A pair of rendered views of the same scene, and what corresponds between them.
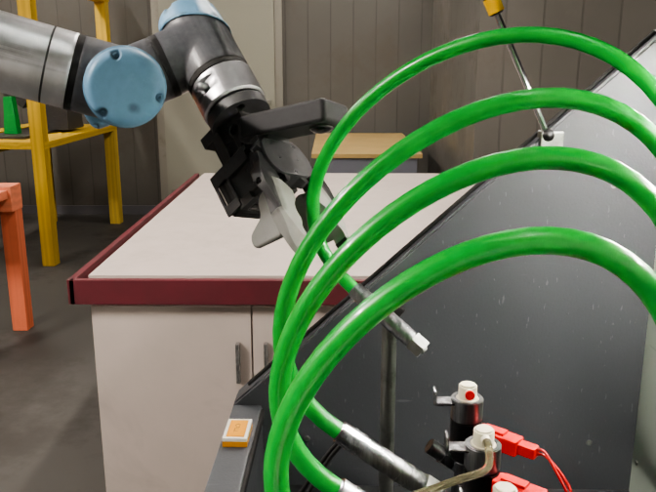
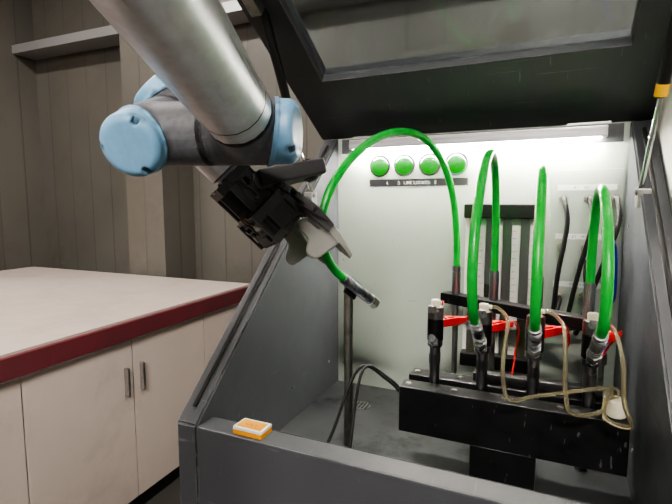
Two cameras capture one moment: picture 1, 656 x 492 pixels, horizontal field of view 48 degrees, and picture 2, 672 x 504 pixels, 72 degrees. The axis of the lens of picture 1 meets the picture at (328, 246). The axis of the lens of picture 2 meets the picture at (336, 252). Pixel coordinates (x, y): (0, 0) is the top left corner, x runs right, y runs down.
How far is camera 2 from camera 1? 82 cm
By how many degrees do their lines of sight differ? 67
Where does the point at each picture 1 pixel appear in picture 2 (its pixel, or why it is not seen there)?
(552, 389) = (318, 336)
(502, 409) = (306, 357)
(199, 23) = not seen: hidden behind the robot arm
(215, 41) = not seen: hidden behind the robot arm
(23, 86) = (251, 115)
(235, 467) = (295, 439)
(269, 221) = (320, 238)
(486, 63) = not seen: outside the picture
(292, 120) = (305, 171)
